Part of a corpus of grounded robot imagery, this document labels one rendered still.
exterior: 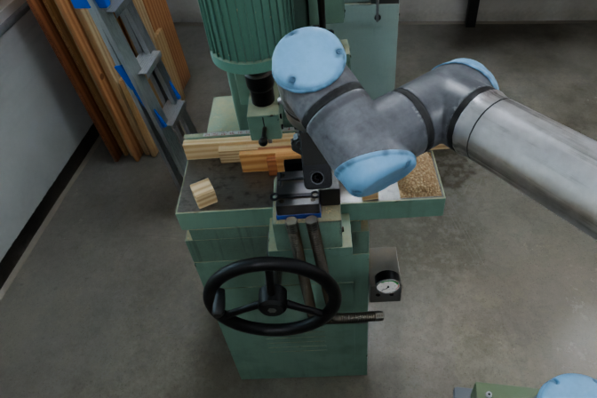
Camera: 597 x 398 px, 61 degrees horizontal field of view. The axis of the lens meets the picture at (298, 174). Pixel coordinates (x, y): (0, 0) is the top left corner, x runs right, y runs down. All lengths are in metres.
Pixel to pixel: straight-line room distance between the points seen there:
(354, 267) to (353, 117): 0.76
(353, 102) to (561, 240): 1.81
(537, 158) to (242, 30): 0.56
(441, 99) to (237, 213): 0.63
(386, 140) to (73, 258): 2.01
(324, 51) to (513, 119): 0.23
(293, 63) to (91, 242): 1.96
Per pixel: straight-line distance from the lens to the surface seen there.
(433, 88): 0.65
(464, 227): 2.26
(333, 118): 0.60
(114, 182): 2.70
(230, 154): 1.22
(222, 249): 1.25
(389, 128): 0.60
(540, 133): 0.59
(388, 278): 1.25
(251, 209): 1.13
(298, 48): 0.63
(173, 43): 3.08
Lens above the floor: 1.73
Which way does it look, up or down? 45 degrees down
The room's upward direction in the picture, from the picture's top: 7 degrees counter-clockwise
